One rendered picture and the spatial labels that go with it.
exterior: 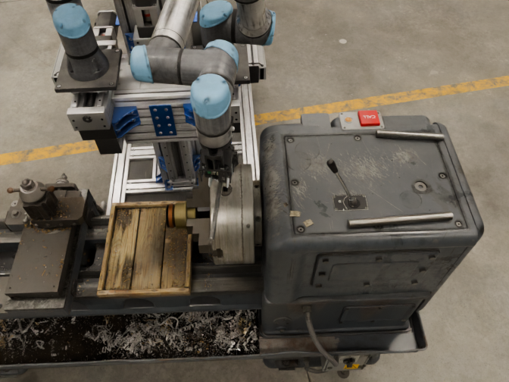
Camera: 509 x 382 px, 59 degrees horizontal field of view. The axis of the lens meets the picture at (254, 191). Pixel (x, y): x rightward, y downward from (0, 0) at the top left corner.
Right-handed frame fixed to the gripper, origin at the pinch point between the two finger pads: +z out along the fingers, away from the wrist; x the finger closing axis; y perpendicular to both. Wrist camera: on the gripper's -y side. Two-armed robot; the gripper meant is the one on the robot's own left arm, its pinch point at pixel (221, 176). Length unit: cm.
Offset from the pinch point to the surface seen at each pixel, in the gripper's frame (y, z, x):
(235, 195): -1.9, 13.1, 3.0
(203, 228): 3.7, 25.1, -6.6
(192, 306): 17, 64, -12
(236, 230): 7.2, 17.6, 4.1
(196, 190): -7.2, 21.4, -9.7
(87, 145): -109, 149, -110
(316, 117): -32.3, 13.8, 26.4
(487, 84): -187, 154, 171
